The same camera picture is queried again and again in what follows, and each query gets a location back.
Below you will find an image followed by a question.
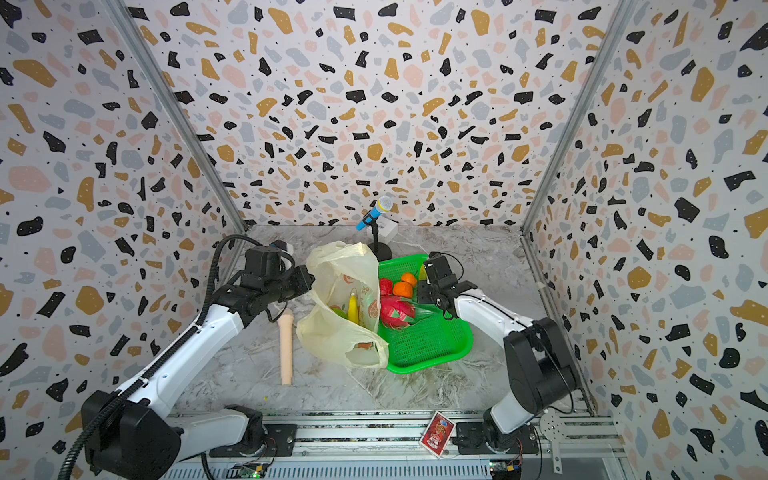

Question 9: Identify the orange toy fruit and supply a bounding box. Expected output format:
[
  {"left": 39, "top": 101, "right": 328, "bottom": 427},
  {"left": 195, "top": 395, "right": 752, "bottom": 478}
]
[
  {"left": 392, "top": 281, "right": 414, "bottom": 299},
  {"left": 400, "top": 272, "right": 418, "bottom": 287}
]

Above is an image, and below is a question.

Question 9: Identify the pink toy dragon fruit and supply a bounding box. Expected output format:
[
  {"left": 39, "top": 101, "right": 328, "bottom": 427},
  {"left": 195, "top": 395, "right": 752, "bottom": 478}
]
[{"left": 380, "top": 296, "right": 432, "bottom": 330}]

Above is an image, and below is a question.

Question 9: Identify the red toy apple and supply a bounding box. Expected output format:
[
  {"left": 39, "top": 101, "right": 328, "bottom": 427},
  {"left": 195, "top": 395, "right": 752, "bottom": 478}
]
[{"left": 379, "top": 278, "right": 393, "bottom": 296}]

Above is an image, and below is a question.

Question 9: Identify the yellow toy banana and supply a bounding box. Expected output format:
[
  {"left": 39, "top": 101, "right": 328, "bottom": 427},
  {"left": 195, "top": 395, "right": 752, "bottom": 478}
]
[{"left": 347, "top": 289, "right": 360, "bottom": 325}]

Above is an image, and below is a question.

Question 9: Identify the yellow plastic bag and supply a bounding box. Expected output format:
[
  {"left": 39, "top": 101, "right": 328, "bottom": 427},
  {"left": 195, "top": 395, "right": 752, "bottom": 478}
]
[{"left": 296, "top": 241, "right": 389, "bottom": 369}]

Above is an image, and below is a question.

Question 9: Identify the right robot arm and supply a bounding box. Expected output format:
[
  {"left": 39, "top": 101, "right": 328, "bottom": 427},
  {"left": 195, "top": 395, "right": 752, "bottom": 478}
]
[{"left": 417, "top": 252, "right": 580, "bottom": 452}]

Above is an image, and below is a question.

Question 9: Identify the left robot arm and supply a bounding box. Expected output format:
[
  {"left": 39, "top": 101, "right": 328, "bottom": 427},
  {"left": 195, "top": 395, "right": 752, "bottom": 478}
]
[{"left": 58, "top": 234, "right": 315, "bottom": 479}]

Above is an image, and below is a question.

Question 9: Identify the beige toy microphone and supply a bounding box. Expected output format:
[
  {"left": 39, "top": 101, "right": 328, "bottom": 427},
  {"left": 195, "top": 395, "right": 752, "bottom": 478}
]
[{"left": 277, "top": 309, "right": 294, "bottom": 385}]

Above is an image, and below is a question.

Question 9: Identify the green plastic basket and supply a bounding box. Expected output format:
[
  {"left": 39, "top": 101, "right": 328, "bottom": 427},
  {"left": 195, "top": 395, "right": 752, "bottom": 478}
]
[{"left": 376, "top": 253, "right": 474, "bottom": 375}]

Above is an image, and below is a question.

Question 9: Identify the black microphone stand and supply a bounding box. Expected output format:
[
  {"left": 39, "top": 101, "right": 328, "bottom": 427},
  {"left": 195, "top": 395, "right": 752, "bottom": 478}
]
[{"left": 367, "top": 219, "right": 392, "bottom": 262}]

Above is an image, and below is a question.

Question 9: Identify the white cardboard box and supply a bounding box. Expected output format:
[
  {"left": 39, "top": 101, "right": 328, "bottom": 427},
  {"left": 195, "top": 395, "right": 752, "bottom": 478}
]
[{"left": 377, "top": 216, "right": 399, "bottom": 242}]

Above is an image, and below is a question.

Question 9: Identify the blue toy microphone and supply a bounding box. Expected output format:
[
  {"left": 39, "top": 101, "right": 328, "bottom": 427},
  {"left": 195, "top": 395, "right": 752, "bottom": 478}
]
[{"left": 356, "top": 196, "right": 393, "bottom": 231}]

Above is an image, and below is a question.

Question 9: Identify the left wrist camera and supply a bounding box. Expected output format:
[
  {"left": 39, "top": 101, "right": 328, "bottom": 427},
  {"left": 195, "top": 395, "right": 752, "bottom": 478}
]
[{"left": 244, "top": 245, "right": 292, "bottom": 279}]

